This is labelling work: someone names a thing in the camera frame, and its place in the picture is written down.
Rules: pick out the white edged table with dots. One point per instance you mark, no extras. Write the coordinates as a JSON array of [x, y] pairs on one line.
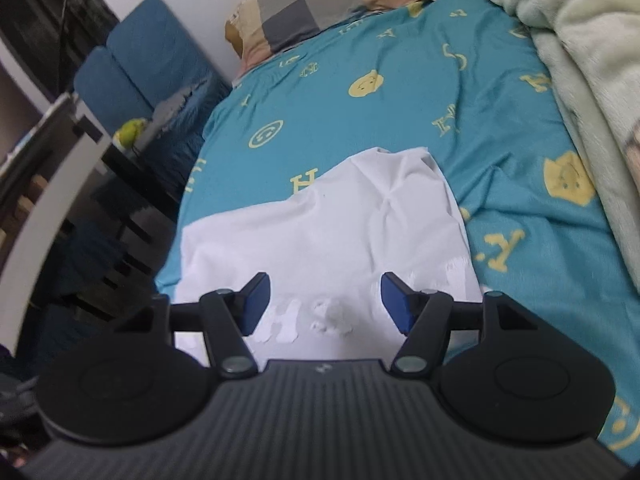
[[55, 190]]

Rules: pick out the green plush toy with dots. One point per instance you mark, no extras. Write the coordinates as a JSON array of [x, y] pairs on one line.
[[129, 131]]

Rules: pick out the dark window grille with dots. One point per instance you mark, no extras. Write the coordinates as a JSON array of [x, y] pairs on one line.
[[45, 10]]

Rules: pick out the brown pillow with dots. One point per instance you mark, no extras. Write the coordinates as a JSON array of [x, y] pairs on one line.
[[231, 32]]

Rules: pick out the teal printed bed sheet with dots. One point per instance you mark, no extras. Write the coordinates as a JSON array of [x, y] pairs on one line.
[[380, 120]]

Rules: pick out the grey cloth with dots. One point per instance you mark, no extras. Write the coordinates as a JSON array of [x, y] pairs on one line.
[[167, 110]]

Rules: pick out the pale green fleece blanket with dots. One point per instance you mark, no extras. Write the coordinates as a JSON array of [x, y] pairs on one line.
[[590, 35]]

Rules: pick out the checked pillow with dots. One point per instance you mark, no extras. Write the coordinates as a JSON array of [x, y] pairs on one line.
[[325, 0]]

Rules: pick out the blue covered chair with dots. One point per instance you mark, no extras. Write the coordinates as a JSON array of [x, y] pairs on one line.
[[110, 85], [160, 45]]

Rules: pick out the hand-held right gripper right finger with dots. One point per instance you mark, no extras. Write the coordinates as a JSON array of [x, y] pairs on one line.
[[394, 305]]

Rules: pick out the black chair blue seat cover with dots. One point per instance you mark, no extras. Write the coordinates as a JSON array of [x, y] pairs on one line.
[[140, 185], [95, 260]]

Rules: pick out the white t-shirt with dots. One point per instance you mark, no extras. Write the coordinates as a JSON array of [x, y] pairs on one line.
[[325, 240]]

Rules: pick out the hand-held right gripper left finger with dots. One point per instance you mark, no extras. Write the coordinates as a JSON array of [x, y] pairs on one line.
[[256, 304]]

